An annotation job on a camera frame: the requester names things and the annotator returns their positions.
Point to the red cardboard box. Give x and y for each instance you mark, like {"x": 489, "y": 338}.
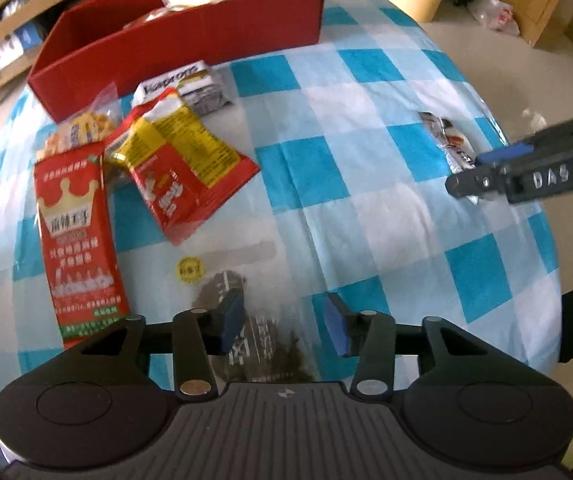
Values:
{"x": 216, "y": 35}

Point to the red crown snack packet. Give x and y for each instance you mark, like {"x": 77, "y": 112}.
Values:
{"x": 76, "y": 240}

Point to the grey and white wafer packet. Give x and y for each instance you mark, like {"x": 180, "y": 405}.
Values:
{"x": 201, "y": 90}

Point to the white and blue carton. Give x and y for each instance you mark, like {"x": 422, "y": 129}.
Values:
{"x": 16, "y": 47}

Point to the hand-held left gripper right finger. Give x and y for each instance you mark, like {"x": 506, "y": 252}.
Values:
{"x": 336, "y": 327}

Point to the small red and white packet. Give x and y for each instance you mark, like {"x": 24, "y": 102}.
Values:
{"x": 451, "y": 140}

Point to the white plastic bag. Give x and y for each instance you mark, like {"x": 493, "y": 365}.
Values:
{"x": 496, "y": 15}

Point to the clear packet of dark snack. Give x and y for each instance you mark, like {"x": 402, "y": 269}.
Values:
{"x": 266, "y": 345}

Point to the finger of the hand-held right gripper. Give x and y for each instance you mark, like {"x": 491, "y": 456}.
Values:
{"x": 506, "y": 152}
{"x": 476, "y": 184}

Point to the blue checked tablecloth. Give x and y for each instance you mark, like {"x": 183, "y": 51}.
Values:
{"x": 366, "y": 110}

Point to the yellow waffle packet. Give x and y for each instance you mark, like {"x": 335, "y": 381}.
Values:
{"x": 81, "y": 130}

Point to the yellow and red snack packet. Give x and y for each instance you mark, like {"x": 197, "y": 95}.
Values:
{"x": 176, "y": 160}

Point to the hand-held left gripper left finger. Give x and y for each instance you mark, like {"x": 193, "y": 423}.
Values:
{"x": 231, "y": 317}

